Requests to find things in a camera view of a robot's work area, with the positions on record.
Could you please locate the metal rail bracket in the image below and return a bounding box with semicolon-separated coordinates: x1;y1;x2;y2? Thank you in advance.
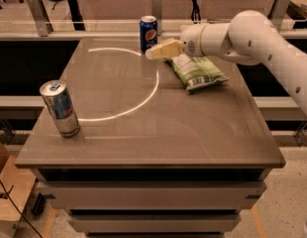
270;0;291;31
26;0;52;37
152;0;162;36

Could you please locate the hanging black cable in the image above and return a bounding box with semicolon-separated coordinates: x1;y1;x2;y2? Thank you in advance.
188;0;202;24

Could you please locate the silver red bull can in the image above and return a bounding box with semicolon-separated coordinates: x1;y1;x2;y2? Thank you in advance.
40;80;80;137

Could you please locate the left metal rail bracket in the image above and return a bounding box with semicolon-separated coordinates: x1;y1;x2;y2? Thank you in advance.
26;0;52;37

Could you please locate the blue pepsi can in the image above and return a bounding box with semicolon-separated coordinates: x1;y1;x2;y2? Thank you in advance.
140;16;157;53

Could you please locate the cardboard box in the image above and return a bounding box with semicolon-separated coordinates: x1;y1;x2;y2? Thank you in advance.
0;142;36;238

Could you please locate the middle metal rail bracket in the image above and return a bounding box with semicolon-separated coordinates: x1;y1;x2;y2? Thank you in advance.
152;0;162;36

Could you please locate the grey drawer cabinet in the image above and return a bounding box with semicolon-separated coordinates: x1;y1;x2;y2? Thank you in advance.
31;167;271;238

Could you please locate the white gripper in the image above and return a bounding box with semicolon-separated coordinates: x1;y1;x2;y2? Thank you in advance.
145;24;206;60

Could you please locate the green chip bag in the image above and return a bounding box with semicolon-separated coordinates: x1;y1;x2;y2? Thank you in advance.
167;54;229;91

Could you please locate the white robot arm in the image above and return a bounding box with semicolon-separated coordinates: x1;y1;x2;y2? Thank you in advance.
146;10;307;117

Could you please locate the black cable on floor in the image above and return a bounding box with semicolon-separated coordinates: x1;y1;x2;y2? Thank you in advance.
0;177;44;238

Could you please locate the black table leg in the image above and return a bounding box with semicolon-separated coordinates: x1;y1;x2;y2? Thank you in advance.
67;0;85;31

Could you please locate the right metal rail bracket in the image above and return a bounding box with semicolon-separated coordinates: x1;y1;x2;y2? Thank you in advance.
270;0;291;31

